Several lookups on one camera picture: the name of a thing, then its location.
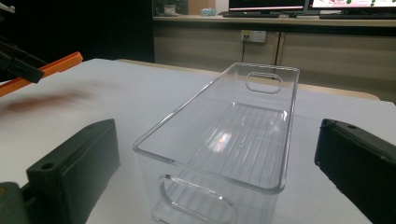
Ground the teal small container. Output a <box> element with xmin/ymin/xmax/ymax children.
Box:
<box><xmin>199</xmin><ymin>7</ymin><xmax>218</xmax><ymax>18</ymax></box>

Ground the orange phone case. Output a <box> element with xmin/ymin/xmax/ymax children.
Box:
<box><xmin>0</xmin><ymin>51</ymin><xmax>84</xmax><ymax>98</ymax></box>

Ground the black keyboard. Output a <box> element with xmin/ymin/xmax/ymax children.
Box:
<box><xmin>318</xmin><ymin>12</ymin><xmax>396</xmax><ymax>21</ymax></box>
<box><xmin>219</xmin><ymin>10</ymin><xmax>283</xmax><ymax>19</ymax></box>

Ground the monitor with bright screen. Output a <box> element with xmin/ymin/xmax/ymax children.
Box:
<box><xmin>310</xmin><ymin>0</ymin><xmax>396</xmax><ymax>10</ymax></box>

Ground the monitor with dark screen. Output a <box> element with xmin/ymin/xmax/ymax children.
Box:
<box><xmin>228</xmin><ymin>0</ymin><xmax>310</xmax><ymax>13</ymax></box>

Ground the beige wooden counter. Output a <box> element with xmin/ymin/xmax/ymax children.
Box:
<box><xmin>151</xmin><ymin>14</ymin><xmax>396</xmax><ymax>104</ymax></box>

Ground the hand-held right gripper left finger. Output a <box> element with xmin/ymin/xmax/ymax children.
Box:
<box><xmin>25</xmin><ymin>119</ymin><xmax>121</xmax><ymax>224</ymax></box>

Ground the clear plastic storage bin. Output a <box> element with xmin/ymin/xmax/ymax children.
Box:
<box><xmin>133</xmin><ymin>62</ymin><xmax>301</xmax><ymax>224</ymax></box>

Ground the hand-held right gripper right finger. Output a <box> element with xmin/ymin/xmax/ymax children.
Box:
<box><xmin>313</xmin><ymin>118</ymin><xmax>396</xmax><ymax>224</ymax></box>

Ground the white wall socket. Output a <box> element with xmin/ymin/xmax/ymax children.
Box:
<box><xmin>240</xmin><ymin>29</ymin><xmax>268</xmax><ymax>44</ymax></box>

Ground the white table cover sheet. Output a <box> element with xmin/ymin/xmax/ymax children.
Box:
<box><xmin>0</xmin><ymin>58</ymin><xmax>396</xmax><ymax>224</ymax></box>

